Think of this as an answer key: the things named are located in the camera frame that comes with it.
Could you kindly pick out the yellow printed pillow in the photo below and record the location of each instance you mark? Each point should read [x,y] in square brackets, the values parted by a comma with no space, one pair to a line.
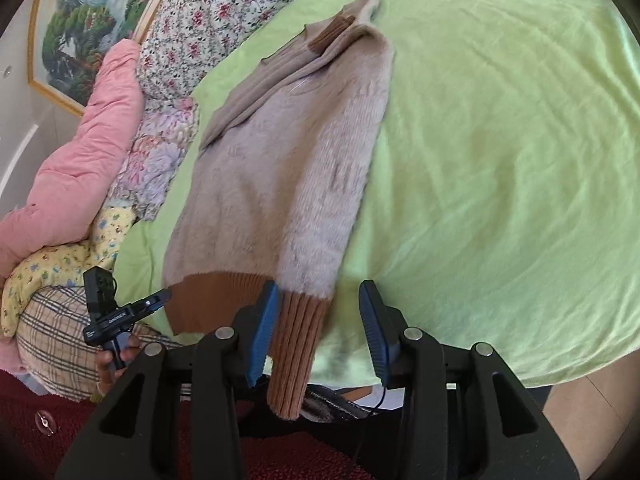
[65,270]

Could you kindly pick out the person's left hand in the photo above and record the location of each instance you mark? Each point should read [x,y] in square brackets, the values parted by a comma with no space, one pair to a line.
[118,357]

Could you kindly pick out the pastel floral blanket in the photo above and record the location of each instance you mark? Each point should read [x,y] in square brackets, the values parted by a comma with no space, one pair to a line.
[150,155]

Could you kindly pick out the plaid pillow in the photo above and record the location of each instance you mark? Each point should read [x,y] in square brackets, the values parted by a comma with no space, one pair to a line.
[55,340]

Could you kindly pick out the beige knit sweater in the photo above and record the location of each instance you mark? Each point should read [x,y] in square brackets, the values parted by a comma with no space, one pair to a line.
[280,180]

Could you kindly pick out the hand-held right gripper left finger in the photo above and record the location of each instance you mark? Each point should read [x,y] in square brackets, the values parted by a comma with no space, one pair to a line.
[265,321]

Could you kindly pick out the floral pillow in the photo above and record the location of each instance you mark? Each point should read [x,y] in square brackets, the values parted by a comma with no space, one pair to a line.
[215,15]

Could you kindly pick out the framed landscape painting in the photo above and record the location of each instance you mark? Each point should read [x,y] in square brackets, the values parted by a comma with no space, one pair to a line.
[85,25]

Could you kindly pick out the pink quilt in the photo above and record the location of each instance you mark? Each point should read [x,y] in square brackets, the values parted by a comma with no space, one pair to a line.
[80,160]

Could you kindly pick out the dark red garment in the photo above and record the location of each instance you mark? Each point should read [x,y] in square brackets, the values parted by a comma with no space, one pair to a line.
[150,440]

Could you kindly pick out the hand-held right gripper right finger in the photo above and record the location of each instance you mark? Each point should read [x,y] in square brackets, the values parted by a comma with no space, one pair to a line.
[374,325]

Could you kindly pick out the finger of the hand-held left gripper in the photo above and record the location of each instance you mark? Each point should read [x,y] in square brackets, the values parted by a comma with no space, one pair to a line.
[156,302]

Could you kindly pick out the green bed sheet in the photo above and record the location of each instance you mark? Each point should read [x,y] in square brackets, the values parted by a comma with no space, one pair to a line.
[500,170]

